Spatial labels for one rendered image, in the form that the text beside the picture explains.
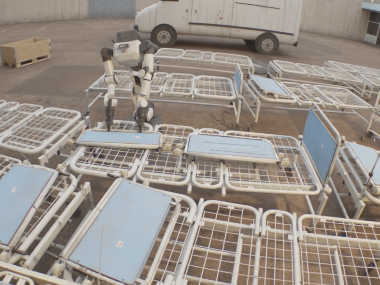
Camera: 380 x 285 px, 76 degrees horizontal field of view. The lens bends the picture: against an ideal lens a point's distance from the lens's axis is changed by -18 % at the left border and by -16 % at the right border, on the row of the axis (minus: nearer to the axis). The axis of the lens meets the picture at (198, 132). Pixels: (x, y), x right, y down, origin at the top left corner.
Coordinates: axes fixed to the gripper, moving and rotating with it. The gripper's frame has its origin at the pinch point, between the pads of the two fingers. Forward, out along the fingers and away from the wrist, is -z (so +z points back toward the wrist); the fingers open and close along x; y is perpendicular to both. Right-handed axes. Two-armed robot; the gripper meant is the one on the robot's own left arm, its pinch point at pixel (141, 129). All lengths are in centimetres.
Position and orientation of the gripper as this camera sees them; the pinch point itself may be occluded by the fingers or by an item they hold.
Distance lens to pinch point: 258.9
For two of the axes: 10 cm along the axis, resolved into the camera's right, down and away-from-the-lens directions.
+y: -10.0, -0.4, -0.9
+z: 0.5, -9.9, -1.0
